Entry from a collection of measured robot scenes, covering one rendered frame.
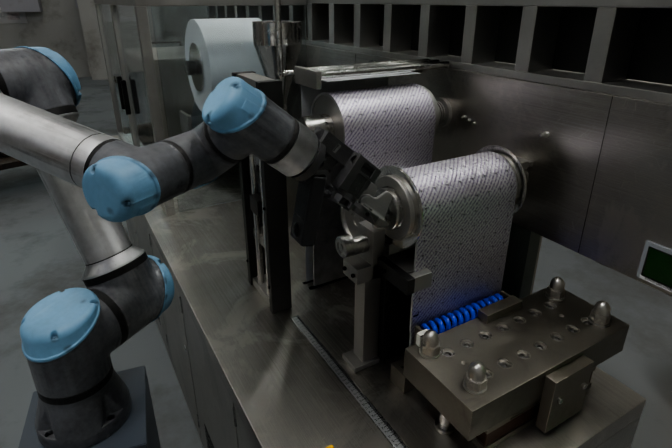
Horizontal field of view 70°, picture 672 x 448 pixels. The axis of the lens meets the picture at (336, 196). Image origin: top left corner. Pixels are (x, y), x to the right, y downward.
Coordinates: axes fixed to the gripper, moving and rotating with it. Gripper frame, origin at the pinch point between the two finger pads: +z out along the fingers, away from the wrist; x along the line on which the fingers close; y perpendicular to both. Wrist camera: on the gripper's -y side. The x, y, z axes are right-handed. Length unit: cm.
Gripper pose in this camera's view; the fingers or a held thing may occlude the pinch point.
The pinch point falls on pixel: (377, 223)
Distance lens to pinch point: 82.5
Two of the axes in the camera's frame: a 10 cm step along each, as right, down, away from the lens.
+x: -5.1, -3.3, 8.0
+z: 6.6, 4.4, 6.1
